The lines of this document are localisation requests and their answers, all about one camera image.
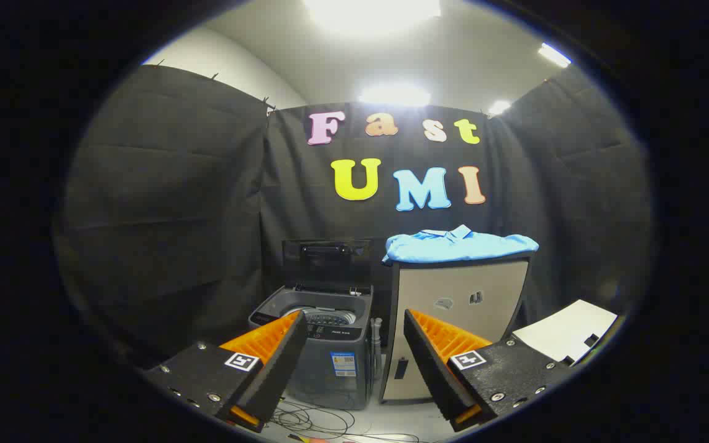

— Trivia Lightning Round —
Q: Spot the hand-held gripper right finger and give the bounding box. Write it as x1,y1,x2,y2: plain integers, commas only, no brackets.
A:
403,308,574,433

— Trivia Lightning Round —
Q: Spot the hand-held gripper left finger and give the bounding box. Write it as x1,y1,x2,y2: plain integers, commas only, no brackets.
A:
145,309,309,433

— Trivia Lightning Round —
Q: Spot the grey washing machine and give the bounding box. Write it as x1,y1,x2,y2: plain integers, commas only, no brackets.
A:
248,285,375,411

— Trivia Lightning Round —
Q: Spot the dark washing machine lid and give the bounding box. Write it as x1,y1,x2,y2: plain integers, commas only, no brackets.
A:
282,239,372,295

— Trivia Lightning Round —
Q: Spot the light blue polo shirt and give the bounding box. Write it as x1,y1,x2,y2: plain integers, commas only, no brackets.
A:
382,225,540,266

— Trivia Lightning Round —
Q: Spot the beige cabinet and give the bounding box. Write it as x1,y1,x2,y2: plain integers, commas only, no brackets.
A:
379,255,532,405

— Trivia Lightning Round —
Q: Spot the white flat panel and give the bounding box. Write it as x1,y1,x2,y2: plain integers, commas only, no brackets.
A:
513,300,619,365

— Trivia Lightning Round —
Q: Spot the ceiling light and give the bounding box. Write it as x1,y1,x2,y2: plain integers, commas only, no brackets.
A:
537,42,572,68
302,0,443,38
358,83,432,108

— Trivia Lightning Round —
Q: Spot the grey drain hose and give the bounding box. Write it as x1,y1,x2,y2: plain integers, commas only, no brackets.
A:
370,317,385,370

